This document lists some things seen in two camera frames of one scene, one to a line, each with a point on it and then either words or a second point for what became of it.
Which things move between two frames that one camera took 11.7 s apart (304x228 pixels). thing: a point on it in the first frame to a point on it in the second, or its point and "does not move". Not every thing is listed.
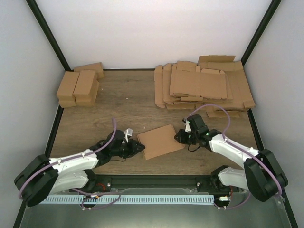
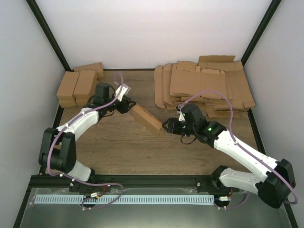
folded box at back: (97, 67) does not move
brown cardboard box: (159, 141) to (147, 116)
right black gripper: (180, 138) to (173, 127)
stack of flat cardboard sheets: (217, 80) does not move
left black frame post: (44, 23) does not move
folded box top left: (66, 90) does not move
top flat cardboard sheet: (206, 83) does not move
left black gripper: (134, 149) to (125, 105)
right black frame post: (259, 29) does not move
